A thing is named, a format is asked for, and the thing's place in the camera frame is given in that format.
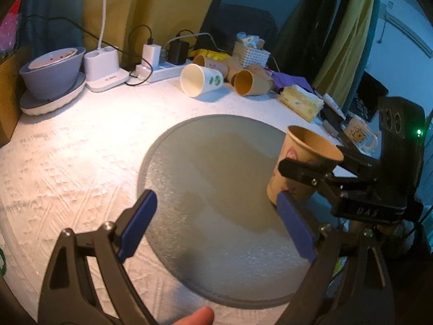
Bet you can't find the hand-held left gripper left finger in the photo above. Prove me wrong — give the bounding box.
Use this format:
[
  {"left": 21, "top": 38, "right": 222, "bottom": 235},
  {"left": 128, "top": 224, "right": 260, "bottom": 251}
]
[{"left": 37, "top": 190, "right": 159, "bottom": 325}]

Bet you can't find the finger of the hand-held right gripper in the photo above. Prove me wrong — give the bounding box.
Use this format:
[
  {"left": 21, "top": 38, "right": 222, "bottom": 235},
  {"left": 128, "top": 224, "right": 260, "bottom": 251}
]
[
  {"left": 336, "top": 131, "right": 381, "bottom": 185},
  {"left": 277, "top": 157, "right": 342, "bottom": 193}
]

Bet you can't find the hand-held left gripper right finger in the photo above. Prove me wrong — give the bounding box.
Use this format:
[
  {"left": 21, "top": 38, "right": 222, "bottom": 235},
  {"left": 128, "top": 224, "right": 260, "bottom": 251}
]
[{"left": 275, "top": 191, "right": 396, "bottom": 325}]

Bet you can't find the brown paper cup pink print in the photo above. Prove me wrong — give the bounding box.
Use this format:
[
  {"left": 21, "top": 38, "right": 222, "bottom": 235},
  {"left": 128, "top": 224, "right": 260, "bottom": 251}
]
[{"left": 266, "top": 125, "right": 345, "bottom": 205}]

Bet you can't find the white paper cup green print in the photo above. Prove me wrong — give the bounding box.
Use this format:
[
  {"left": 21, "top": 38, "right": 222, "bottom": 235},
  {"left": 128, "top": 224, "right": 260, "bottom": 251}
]
[{"left": 180, "top": 64, "right": 224, "bottom": 99}]

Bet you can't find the person's left hand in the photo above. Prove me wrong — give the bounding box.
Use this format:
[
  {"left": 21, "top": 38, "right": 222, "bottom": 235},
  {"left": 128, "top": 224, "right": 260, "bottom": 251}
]
[{"left": 162, "top": 306, "right": 215, "bottom": 325}]

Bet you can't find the white mug yellow print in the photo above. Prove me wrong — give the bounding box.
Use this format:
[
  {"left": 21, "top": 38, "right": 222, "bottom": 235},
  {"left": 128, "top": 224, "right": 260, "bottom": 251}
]
[{"left": 343, "top": 115, "right": 378, "bottom": 157}]

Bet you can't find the white tube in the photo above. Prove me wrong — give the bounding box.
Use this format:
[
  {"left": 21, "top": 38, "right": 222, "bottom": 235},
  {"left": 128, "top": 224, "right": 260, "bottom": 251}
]
[{"left": 322, "top": 93, "right": 347, "bottom": 120}]

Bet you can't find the yellow tissue pack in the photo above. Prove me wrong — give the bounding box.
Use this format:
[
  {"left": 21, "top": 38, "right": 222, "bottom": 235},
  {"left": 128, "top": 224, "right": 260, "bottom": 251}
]
[{"left": 279, "top": 85, "right": 326, "bottom": 122}]

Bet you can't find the round grey mat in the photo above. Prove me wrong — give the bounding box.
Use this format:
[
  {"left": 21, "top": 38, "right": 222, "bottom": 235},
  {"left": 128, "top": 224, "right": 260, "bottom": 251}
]
[{"left": 137, "top": 114, "right": 327, "bottom": 309}]

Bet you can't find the purple cloth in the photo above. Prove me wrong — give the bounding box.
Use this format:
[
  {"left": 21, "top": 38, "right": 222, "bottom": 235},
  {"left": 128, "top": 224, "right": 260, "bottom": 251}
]
[{"left": 267, "top": 70, "right": 316, "bottom": 95}]

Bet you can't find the white woven basket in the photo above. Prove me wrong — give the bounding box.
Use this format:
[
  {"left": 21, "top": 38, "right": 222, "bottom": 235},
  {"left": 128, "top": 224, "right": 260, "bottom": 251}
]
[{"left": 233, "top": 41, "right": 272, "bottom": 70}]

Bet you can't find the yellow hanging cloth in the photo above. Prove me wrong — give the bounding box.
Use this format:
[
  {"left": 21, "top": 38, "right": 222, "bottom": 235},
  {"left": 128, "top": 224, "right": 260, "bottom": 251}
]
[{"left": 310, "top": 0, "right": 378, "bottom": 109}]

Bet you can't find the grey-blue plate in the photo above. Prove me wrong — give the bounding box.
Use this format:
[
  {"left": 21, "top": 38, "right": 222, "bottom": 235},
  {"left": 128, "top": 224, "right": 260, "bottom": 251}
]
[{"left": 19, "top": 72, "right": 87, "bottom": 116}]

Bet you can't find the white power strip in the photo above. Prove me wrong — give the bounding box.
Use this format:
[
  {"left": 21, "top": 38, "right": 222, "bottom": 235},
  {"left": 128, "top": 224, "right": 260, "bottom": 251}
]
[{"left": 130, "top": 58, "right": 194, "bottom": 84}]

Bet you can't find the white lamp base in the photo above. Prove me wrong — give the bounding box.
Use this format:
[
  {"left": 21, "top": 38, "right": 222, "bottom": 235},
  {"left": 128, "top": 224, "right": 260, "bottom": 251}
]
[{"left": 83, "top": 0, "right": 131, "bottom": 93}]

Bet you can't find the black chair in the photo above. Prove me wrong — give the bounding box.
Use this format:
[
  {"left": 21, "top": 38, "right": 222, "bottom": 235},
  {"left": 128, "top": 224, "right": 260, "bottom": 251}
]
[{"left": 199, "top": 3, "right": 278, "bottom": 56}]

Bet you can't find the grey-blue bowl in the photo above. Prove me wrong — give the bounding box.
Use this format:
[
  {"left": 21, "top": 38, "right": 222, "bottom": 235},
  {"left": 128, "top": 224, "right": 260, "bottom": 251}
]
[{"left": 18, "top": 47, "right": 87, "bottom": 101}]

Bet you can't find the white charger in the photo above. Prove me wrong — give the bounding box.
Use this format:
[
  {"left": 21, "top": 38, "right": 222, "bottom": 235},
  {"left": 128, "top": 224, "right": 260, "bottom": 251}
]
[{"left": 142, "top": 43, "right": 162, "bottom": 66}]

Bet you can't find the black charger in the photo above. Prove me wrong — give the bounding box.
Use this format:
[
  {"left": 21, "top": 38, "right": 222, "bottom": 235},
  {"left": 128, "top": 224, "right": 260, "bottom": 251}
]
[{"left": 168, "top": 41, "right": 189, "bottom": 65}]

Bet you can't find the cardboard box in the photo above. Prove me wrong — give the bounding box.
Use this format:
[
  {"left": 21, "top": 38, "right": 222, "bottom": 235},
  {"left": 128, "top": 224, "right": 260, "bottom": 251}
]
[{"left": 0, "top": 45, "right": 33, "bottom": 147}]

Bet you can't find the white bowl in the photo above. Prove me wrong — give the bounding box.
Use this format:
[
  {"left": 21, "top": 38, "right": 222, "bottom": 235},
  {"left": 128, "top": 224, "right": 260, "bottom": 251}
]
[{"left": 28, "top": 48, "right": 78, "bottom": 71}]

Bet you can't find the white cable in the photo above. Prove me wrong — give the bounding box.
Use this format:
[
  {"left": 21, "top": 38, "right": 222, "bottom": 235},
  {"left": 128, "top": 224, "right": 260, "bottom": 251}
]
[{"left": 164, "top": 32, "right": 219, "bottom": 53}]

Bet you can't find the black cable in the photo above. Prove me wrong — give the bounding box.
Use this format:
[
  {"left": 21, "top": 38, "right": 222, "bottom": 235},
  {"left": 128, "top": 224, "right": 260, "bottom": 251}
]
[{"left": 20, "top": 15, "right": 153, "bottom": 85}]

